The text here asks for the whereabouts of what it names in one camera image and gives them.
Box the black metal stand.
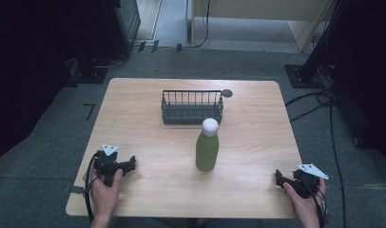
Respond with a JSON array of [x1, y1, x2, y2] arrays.
[[283, 0, 347, 89]]

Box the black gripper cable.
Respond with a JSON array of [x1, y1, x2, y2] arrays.
[[303, 179, 330, 228], [83, 152, 100, 223]]

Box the green bottle with white cap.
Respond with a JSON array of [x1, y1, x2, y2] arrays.
[[195, 117, 221, 173]]

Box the thin black hanging cable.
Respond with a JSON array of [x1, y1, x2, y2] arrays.
[[192, 0, 212, 49]]

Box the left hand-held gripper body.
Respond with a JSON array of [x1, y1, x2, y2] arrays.
[[93, 142, 125, 188]]

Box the person's left hand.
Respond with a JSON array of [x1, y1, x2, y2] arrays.
[[83, 168, 125, 220]]

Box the dark curtain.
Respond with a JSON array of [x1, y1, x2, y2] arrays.
[[0, 0, 87, 172], [323, 0, 386, 162]]

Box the person's right hand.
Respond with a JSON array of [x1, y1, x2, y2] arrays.
[[281, 178, 327, 222]]

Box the light wooden furniture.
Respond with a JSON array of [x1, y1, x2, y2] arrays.
[[190, 0, 337, 53]]

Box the black floor cables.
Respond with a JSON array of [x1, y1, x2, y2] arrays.
[[284, 63, 348, 228]]

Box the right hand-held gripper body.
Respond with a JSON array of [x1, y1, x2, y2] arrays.
[[288, 162, 330, 200]]

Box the grey tape strip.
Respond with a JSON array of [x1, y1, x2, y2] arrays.
[[68, 185, 86, 195]]

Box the black equipment cabinet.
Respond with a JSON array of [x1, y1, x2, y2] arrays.
[[74, 0, 142, 86]]

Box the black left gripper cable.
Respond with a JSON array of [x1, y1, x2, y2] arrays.
[[83, 152, 100, 223]]

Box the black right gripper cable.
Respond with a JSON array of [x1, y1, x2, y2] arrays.
[[303, 179, 330, 228]]

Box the black wire basket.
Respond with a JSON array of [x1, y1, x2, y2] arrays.
[[161, 89, 224, 125]]

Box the black angled floor tape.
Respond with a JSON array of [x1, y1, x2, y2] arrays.
[[83, 103, 96, 122]]

